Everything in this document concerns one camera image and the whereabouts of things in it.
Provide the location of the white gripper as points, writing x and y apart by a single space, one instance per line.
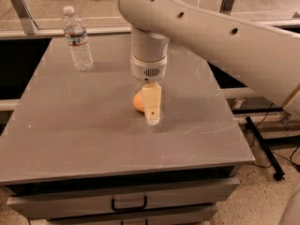
148 69

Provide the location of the orange fruit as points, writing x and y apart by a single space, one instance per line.
138 102

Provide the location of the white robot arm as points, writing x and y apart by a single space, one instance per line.
264 58

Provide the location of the grey drawer cabinet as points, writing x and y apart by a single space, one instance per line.
75 142

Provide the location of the clear plastic water bottle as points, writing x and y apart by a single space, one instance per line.
77 40

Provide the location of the black metal stand leg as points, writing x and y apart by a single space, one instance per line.
279 173

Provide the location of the black drawer handle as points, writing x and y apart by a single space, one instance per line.
129 206

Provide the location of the left metal railing post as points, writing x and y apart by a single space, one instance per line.
29 26

